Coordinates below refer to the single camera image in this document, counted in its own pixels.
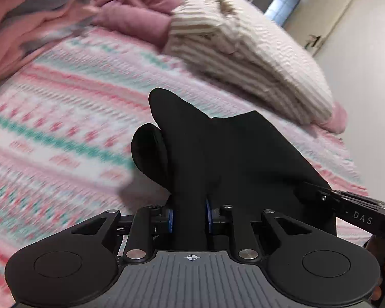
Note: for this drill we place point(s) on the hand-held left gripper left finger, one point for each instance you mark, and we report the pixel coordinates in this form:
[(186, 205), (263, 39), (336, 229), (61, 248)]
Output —
[(170, 219)]

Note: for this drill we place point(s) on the pink cushion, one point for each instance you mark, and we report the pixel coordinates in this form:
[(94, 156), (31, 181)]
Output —
[(337, 117)]

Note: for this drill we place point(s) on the white door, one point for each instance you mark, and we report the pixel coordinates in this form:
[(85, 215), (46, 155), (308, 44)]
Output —
[(324, 25)]

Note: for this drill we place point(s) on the black pants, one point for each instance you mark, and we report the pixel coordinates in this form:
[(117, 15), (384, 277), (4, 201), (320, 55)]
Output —
[(237, 154)]

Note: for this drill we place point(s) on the pink folded comforter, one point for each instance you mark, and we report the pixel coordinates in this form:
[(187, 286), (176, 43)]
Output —
[(6, 48)]

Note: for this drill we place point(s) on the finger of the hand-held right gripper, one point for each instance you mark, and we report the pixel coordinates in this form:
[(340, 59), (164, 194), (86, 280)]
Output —
[(324, 194)]

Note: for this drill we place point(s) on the blue window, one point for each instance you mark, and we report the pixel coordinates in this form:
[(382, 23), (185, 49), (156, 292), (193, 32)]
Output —
[(280, 4)]

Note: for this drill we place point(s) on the beige striped folded cloth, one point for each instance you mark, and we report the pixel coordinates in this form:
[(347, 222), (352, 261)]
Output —
[(231, 64)]

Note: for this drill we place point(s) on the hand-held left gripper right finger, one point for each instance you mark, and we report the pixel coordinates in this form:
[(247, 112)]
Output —
[(208, 218)]

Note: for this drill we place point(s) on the mauve crumpled blanket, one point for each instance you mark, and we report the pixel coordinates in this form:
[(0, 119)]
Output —
[(131, 22)]

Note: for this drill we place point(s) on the pink green patterned blanket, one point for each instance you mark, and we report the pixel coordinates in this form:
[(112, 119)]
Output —
[(67, 102)]

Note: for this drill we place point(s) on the white textured pillow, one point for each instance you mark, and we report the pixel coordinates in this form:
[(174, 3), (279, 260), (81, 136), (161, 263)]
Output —
[(276, 38)]

